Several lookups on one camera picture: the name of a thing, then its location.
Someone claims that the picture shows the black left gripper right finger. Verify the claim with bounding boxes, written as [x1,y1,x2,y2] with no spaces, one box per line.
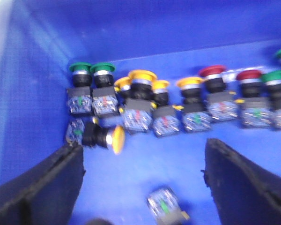
[203,138,281,225]

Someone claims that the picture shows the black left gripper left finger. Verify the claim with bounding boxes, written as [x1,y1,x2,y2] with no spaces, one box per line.
[0,144,85,225]

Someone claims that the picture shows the blue source bin with buttons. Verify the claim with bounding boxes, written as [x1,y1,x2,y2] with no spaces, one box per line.
[0,0,281,225]

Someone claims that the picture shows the yellow push button lying sideways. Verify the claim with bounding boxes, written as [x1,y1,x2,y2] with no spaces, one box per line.
[65,117,126,155]

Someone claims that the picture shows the red push button right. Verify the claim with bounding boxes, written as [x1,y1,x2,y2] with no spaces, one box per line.
[236,69,272,128]

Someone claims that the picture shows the red push button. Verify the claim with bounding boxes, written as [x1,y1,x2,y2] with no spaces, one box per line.
[199,65,237,121]
[236,69,272,128]

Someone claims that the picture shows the red push button left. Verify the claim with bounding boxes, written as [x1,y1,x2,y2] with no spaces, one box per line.
[199,65,237,121]

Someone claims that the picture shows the green push button far left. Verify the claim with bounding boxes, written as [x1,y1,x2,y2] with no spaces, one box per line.
[67,62,92,117]

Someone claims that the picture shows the yellow push button behind right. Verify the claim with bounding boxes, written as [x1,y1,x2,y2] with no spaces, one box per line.
[152,80,179,138]

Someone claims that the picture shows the green push button middle right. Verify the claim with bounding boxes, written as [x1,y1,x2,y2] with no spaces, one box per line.
[261,70,281,130]

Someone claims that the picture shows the yellow push button tall centre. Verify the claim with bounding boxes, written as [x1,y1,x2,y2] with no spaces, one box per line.
[123,69,157,134]

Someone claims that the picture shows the yellow push button behind left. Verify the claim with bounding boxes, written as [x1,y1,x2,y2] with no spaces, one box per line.
[114,76,132,99]

